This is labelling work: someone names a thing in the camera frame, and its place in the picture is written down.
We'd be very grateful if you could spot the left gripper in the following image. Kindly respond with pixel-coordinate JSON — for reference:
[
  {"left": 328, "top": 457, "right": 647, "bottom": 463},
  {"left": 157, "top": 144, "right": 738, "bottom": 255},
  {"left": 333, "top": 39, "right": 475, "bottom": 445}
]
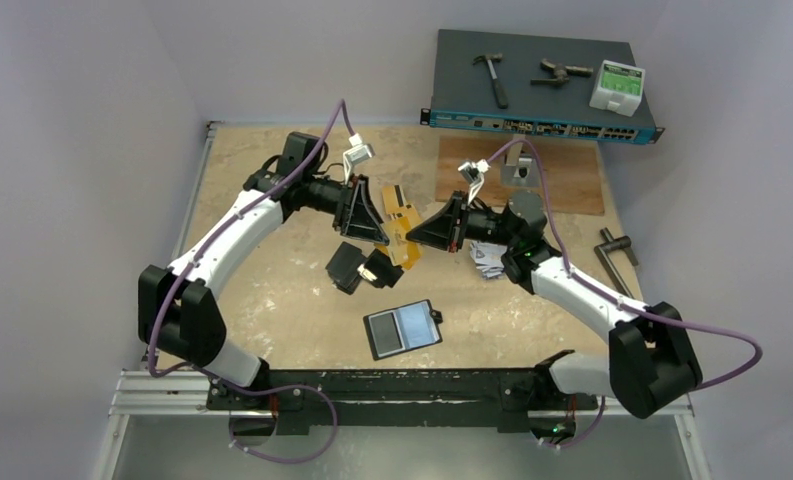
[{"left": 304, "top": 175, "right": 390, "bottom": 245}]

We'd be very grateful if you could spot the yellow card stack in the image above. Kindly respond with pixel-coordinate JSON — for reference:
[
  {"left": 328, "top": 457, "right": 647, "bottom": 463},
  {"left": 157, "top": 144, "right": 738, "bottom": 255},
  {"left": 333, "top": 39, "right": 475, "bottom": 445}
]
[{"left": 381, "top": 185, "right": 422, "bottom": 230}]

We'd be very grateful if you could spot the black card stack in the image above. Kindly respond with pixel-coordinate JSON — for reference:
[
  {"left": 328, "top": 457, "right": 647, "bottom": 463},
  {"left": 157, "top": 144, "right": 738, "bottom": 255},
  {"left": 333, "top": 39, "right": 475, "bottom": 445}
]
[{"left": 325, "top": 242, "right": 404, "bottom": 295}]

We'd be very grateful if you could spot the black leather card holder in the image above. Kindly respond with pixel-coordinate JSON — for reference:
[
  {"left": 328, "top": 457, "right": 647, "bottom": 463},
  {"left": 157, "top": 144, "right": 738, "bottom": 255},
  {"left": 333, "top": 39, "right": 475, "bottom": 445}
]
[{"left": 362, "top": 299, "right": 443, "bottom": 361}]

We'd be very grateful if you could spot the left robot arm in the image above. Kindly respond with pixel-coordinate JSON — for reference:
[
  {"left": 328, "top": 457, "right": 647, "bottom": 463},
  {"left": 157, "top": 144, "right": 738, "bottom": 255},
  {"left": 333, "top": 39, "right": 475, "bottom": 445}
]
[{"left": 137, "top": 132, "right": 389, "bottom": 409}]

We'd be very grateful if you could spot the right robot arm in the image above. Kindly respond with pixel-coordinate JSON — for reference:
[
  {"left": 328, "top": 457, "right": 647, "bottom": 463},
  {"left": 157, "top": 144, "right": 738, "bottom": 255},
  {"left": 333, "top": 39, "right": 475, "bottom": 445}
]
[{"left": 406, "top": 191, "right": 703, "bottom": 419}]

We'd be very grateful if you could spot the wooden board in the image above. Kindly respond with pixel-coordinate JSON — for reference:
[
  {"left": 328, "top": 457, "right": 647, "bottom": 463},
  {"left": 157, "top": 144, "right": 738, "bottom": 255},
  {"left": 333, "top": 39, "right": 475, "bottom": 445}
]
[{"left": 434, "top": 135, "right": 605, "bottom": 216}]

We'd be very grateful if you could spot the small hammer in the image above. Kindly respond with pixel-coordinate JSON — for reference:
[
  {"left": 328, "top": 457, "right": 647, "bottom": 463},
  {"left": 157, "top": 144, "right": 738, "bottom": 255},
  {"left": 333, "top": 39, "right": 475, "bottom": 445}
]
[{"left": 472, "top": 52, "right": 509, "bottom": 109}]

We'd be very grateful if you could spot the metal clamp tool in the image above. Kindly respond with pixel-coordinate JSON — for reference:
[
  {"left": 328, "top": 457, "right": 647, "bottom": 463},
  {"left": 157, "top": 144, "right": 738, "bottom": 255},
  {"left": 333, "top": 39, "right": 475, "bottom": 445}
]
[{"left": 529, "top": 58, "right": 594, "bottom": 87}]

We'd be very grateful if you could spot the white green box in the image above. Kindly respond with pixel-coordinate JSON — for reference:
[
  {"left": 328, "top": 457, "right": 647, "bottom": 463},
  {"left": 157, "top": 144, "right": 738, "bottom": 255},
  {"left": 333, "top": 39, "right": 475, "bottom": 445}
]
[{"left": 589, "top": 60, "right": 646, "bottom": 117}]

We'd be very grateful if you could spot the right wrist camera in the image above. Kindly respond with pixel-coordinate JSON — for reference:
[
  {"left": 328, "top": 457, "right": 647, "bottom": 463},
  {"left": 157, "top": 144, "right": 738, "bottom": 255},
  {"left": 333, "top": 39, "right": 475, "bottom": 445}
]
[{"left": 458, "top": 159, "right": 490, "bottom": 204}]

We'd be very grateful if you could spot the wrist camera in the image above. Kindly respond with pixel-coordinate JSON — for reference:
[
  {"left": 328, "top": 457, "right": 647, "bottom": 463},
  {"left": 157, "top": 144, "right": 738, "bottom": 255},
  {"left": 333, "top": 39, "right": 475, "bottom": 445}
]
[
  {"left": 458, "top": 159, "right": 490, "bottom": 204},
  {"left": 342, "top": 133, "right": 375, "bottom": 184}
]

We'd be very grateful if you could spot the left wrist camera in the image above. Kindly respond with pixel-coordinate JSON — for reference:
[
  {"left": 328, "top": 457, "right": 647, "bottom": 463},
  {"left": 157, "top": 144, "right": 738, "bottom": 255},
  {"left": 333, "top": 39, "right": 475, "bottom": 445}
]
[{"left": 342, "top": 133, "right": 375, "bottom": 184}]

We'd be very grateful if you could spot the metal stand bracket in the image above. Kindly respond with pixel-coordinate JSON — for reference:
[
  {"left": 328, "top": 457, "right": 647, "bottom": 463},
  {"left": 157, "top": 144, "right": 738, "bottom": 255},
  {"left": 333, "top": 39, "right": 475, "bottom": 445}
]
[{"left": 498, "top": 134, "right": 541, "bottom": 188}]

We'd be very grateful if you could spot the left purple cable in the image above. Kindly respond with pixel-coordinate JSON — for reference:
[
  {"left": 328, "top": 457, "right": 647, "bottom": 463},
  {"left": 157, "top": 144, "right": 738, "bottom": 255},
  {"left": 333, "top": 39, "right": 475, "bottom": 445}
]
[{"left": 145, "top": 99, "right": 358, "bottom": 380}]

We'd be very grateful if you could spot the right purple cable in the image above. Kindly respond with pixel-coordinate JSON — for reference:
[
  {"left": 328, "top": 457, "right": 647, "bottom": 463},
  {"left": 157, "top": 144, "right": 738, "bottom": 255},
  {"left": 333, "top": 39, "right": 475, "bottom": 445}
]
[{"left": 485, "top": 137, "right": 764, "bottom": 392}]

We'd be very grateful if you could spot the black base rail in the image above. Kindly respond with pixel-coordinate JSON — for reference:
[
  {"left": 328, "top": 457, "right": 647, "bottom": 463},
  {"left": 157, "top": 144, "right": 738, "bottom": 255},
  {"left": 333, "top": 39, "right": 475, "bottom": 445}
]
[{"left": 206, "top": 367, "right": 598, "bottom": 436}]

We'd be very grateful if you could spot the metal crank handle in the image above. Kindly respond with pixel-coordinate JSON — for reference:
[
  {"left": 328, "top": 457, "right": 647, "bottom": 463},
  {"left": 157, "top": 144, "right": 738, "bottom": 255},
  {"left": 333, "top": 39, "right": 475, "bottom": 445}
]
[{"left": 593, "top": 227, "right": 639, "bottom": 296}]

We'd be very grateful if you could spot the blue network switch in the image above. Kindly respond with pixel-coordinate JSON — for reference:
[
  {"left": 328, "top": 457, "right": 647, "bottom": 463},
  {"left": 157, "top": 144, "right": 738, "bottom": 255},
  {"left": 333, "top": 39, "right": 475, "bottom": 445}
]
[{"left": 420, "top": 29, "right": 664, "bottom": 145}]

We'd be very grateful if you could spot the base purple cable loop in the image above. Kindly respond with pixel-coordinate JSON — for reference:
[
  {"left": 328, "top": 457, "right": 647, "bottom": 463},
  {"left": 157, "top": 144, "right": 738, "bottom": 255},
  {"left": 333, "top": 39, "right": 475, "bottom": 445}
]
[{"left": 226, "top": 384, "right": 342, "bottom": 466}]

